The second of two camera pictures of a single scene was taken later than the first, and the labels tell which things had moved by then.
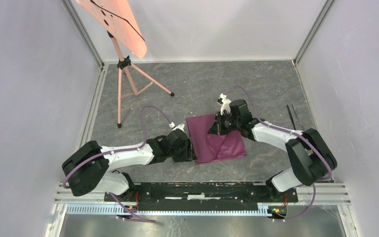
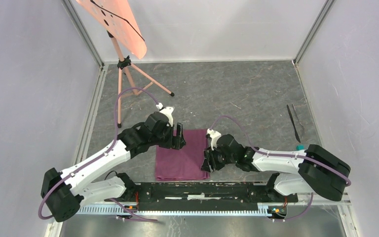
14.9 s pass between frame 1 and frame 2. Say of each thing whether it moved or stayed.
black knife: stayed
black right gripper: moved
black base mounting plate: stayed
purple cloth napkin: moved
